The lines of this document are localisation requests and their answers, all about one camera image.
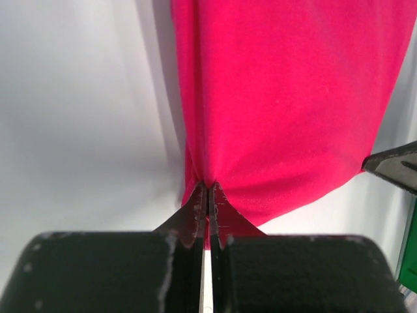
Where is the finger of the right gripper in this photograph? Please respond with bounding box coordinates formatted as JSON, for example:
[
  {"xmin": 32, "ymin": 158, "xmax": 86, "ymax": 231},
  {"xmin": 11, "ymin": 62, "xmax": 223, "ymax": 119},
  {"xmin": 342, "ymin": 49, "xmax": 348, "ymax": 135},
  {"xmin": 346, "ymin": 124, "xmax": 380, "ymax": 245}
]
[{"xmin": 362, "ymin": 142, "xmax": 417, "ymax": 196}]

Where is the green plastic bin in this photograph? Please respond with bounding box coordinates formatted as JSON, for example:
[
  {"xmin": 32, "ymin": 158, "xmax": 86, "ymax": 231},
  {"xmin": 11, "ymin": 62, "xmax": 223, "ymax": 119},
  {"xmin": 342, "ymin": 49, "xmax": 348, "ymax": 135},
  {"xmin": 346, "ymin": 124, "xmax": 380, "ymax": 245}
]
[{"xmin": 396, "ymin": 198, "xmax": 416, "ymax": 293}]

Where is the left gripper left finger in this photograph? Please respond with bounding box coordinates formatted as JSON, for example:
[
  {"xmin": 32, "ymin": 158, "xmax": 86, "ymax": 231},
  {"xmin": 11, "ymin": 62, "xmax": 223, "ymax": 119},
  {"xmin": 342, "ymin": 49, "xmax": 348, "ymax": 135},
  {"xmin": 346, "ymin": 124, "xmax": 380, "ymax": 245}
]
[{"xmin": 6, "ymin": 184, "xmax": 207, "ymax": 312}]

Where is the pink t shirt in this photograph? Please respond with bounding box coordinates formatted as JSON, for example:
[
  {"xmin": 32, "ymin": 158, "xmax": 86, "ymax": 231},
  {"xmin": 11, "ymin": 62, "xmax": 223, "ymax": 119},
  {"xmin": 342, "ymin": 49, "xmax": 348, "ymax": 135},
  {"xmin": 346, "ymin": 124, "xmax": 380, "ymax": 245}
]
[{"xmin": 171, "ymin": 1, "xmax": 416, "ymax": 226}]

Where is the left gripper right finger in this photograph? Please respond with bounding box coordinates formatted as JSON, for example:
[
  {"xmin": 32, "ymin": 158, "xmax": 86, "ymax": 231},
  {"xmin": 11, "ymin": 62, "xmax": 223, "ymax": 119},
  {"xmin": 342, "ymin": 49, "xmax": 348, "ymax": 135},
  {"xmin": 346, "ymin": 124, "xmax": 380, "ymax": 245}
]
[{"xmin": 208, "ymin": 183, "xmax": 406, "ymax": 312}]

